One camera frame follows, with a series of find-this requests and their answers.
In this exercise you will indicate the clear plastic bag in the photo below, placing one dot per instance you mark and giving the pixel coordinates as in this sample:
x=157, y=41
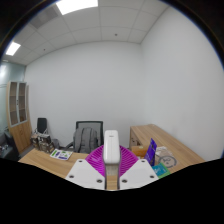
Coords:
x=166, y=156

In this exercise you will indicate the small black chair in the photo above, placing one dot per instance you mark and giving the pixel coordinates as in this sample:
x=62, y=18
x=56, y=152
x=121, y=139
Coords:
x=41, y=125

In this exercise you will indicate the black mesh office chair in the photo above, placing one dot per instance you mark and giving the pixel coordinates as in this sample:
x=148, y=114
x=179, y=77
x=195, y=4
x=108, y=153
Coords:
x=90, y=124

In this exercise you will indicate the dark printed cardboard box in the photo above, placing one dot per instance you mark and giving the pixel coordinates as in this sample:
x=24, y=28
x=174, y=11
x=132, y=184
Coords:
x=42, y=142

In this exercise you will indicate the black leather armchair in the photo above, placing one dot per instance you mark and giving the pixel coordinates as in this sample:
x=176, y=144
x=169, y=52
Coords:
x=7, y=150

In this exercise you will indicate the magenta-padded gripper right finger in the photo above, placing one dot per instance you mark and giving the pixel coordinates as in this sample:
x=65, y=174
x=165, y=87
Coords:
x=140, y=175

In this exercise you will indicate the small rectangular ceiling light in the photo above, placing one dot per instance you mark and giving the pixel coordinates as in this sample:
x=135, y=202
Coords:
x=13, y=48

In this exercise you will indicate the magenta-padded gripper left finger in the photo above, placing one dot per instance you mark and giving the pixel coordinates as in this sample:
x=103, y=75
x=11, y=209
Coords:
x=83, y=175

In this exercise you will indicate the teal flat packet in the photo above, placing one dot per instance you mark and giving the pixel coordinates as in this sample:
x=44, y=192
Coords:
x=161, y=170

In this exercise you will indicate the large rectangular ceiling light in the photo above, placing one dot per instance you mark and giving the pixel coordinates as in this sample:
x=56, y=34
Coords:
x=76, y=5

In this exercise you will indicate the wooden side cabinet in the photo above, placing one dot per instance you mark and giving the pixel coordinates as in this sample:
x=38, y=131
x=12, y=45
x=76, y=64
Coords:
x=173, y=143

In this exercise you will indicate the white charger block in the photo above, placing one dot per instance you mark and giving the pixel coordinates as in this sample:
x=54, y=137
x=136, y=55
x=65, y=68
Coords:
x=111, y=148

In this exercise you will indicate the grey backpack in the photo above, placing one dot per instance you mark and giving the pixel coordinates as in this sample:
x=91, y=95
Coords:
x=85, y=140

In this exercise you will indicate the wooden glass-door cabinet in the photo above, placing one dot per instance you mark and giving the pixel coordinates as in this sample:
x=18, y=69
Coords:
x=18, y=113

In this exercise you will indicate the purple standing pouch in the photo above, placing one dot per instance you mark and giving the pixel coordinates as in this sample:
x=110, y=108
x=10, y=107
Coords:
x=151, y=153

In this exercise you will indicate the orange box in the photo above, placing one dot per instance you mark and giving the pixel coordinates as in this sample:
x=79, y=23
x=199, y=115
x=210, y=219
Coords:
x=139, y=151

